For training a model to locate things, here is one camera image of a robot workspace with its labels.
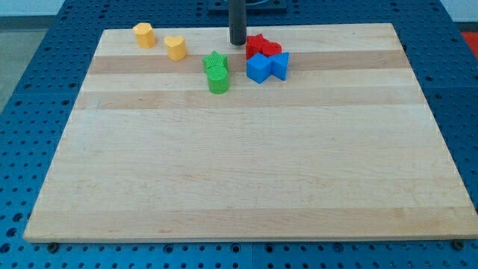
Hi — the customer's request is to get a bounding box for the green star block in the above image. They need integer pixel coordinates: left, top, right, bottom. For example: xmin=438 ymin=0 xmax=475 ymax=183
xmin=202 ymin=51 xmax=229 ymax=73

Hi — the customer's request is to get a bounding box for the yellow heart block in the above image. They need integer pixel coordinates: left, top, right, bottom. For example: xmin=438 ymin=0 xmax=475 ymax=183
xmin=164 ymin=36 xmax=187 ymax=61

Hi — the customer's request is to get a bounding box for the red star block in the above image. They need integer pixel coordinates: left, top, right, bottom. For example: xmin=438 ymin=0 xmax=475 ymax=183
xmin=246 ymin=34 xmax=269 ymax=60

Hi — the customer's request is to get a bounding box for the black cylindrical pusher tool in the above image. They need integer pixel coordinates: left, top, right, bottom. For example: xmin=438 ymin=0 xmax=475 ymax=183
xmin=228 ymin=0 xmax=246 ymax=46

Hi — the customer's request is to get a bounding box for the green cylinder block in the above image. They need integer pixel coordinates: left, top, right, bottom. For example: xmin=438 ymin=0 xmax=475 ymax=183
xmin=206 ymin=66 xmax=229 ymax=94

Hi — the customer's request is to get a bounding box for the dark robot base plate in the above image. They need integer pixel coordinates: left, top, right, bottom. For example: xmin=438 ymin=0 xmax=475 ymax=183
xmin=205 ymin=0 xmax=288 ymax=15

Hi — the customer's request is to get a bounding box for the red cylinder block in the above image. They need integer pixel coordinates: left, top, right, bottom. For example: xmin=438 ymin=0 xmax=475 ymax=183
xmin=261 ymin=41 xmax=282 ymax=57

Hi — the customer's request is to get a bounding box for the blue triangle block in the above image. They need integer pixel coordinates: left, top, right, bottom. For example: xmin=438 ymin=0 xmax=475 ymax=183
xmin=269 ymin=52 xmax=290 ymax=81

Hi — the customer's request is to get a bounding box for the wooden board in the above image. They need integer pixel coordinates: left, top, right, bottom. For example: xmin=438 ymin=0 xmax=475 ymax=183
xmin=24 ymin=23 xmax=477 ymax=243

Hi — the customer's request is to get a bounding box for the yellow hexagon block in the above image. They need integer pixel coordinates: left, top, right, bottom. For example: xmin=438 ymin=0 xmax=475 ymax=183
xmin=132 ymin=22 xmax=156 ymax=49

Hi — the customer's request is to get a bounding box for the blue cube block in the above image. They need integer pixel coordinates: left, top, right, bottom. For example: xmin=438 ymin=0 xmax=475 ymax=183
xmin=246 ymin=53 xmax=272 ymax=84

